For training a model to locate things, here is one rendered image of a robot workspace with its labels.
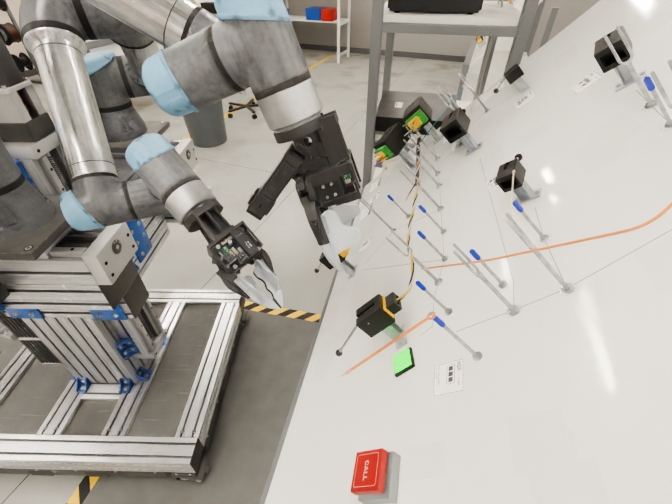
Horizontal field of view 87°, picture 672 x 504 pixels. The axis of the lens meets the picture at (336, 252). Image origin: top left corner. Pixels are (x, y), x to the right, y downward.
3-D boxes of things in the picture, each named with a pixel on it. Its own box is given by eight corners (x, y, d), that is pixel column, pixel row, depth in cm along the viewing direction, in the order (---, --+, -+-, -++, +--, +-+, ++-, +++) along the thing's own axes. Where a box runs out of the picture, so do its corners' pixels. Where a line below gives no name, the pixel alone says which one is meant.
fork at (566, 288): (576, 291, 44) (515, 218, 40) (561, 297, 45) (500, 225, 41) (572, 280, 46) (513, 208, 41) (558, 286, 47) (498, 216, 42)
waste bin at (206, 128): (189, 152, 372) (171, 89, 332) (188, 136, 405) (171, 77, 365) (233, 146, 383) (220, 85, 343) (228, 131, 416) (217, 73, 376)
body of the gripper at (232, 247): (229, 276, 54) (178, 216, 54) (229, 284, 62) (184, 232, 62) (267, 246, 57) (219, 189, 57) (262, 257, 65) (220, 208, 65)
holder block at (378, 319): (370, 322, 66) (355, 309, 64) (393, 306, 63) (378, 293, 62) (371, 338, 62) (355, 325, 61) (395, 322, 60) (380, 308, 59)
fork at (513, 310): (521, 313, 48) (460, 248, 44) (509, 318, 49) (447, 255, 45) (518, 302, 50) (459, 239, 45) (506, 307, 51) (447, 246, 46)
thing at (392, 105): (371, 132, 142) (372, 115, 138) (382, 104, 168) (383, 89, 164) (455, 139, 137) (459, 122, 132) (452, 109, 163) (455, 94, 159)
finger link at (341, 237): (370, 267, 48) (349, 203, 47) (329, 278, 50) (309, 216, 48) (371, 262, 51) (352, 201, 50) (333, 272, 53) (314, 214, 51)
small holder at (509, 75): (501, 101, 100) (488, 84, 98) (529, 80, 95) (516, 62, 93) (503, 106, 96) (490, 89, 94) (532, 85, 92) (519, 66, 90)
